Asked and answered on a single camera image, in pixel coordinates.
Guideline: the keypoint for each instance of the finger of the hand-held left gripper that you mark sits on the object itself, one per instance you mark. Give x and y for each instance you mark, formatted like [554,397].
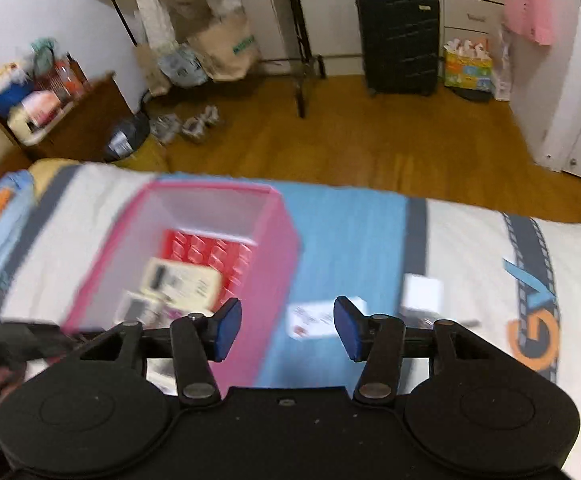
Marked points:
[53,340]

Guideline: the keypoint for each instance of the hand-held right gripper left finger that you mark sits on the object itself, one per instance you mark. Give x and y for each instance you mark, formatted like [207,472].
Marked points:
[226,329]

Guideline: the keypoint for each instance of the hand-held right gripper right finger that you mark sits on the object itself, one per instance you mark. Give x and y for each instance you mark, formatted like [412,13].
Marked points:
[346,329]

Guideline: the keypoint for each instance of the white printed box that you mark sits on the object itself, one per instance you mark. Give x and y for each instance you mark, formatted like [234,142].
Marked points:
[315,321]

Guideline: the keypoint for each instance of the cream packaged device box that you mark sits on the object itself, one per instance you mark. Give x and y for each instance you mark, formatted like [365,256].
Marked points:
[188,282]

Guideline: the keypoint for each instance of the pink cardboard box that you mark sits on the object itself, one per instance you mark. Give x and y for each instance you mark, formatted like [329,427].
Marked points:
[270,280]

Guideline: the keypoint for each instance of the small white box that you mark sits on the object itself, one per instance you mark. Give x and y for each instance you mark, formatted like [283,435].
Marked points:
[423,292]

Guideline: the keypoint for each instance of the striped printed bed blanket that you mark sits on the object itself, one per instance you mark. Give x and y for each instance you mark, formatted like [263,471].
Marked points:
[360,240]

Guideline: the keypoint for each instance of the light blue printed pillow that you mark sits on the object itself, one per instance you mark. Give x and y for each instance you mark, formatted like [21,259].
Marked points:
[0,230]

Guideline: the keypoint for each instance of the yellow bed sheet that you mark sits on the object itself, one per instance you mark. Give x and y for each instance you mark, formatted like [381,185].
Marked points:
[45,164]

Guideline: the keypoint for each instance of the pair of slippers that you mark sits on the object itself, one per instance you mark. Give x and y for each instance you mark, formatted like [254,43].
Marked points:
[200,124]

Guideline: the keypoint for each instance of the brown wooden cabinet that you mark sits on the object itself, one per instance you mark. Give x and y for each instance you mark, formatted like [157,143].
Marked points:
[90,120]

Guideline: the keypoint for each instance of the pink and cream box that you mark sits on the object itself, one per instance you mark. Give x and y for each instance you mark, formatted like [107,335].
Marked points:
[35,115]

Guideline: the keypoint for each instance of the blue cloth bundle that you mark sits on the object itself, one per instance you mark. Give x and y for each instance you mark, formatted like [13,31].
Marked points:
[13,97]

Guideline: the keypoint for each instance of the grey printed plastic bag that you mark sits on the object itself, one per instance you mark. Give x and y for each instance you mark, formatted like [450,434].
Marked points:
[183,67]

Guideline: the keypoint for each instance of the plain brown paper bag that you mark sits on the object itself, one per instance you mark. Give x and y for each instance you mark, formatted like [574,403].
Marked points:
[151,70]

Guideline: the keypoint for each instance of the brown paper bag green print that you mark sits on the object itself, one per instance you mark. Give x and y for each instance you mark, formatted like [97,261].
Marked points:
[225,50]

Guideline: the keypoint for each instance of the colourful gift bag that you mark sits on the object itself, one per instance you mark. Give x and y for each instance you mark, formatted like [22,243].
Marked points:
[467,67]

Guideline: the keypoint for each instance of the black hard-shell suitcase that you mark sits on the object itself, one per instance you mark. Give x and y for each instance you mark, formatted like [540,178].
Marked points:
[398,40]

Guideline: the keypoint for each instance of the clear plastic bag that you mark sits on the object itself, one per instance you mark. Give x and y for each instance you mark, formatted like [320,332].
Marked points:
[503,70]

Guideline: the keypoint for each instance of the black clothes rack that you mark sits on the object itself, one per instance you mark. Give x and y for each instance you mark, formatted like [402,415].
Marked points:
[298,25]

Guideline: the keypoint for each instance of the white wardrobe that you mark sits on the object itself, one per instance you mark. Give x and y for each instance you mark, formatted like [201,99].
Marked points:
[325,20]

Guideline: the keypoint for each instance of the white drawer unit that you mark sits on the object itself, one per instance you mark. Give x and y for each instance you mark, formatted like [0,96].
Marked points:
[470,15]

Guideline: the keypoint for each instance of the pink paper bag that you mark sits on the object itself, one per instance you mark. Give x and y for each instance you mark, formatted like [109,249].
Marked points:
[527,10]

